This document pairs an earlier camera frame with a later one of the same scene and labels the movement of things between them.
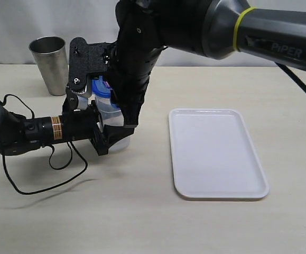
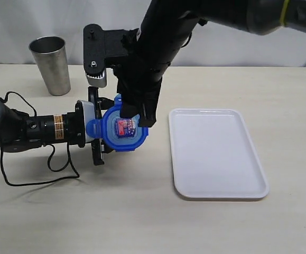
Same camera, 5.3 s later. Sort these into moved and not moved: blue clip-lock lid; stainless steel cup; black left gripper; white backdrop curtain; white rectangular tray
Moved: black left gripper; blue clip-lock lid
Not moved: white backdrop curtain; white rectangular tray; stainless steel cup
